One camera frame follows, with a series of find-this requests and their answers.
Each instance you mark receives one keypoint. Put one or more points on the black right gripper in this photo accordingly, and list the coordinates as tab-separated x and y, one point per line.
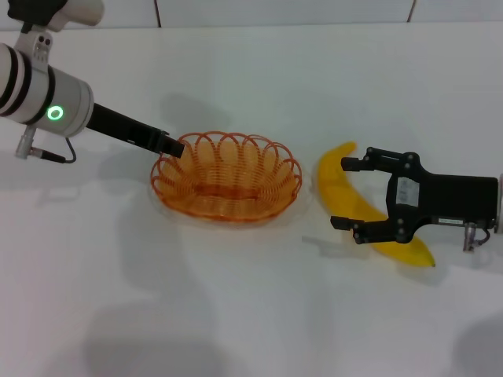
452	200

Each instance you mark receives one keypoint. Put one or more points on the yellow banana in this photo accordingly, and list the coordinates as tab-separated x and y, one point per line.
338	188

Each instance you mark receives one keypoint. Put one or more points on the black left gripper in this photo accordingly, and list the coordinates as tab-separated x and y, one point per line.
125	127

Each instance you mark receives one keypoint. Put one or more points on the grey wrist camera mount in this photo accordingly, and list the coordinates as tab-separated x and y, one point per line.
42	47

